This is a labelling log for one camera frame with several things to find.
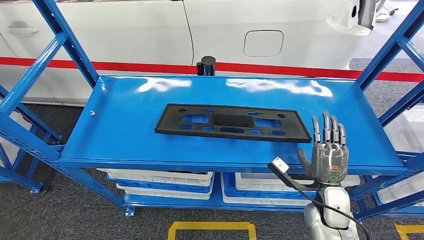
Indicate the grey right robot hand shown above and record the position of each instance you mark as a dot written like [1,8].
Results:
[329,162]

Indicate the black plastic plate bracket part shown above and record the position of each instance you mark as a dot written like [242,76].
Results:
[232,132]

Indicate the blue metal shelf rack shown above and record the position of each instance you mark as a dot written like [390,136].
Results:
[20,179]
[402,105]
[132,132]

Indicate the yellow floor tape square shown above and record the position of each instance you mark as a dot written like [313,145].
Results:
[409,229]

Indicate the red barrier belt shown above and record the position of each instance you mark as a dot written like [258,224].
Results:
[132,67]

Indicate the white car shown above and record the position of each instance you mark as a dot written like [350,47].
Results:
[132,33]

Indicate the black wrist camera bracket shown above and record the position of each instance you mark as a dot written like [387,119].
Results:
[291,181]

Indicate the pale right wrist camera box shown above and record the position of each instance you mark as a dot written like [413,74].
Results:
[281,164]

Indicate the black stanchion post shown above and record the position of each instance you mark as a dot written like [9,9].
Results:
[207,66]

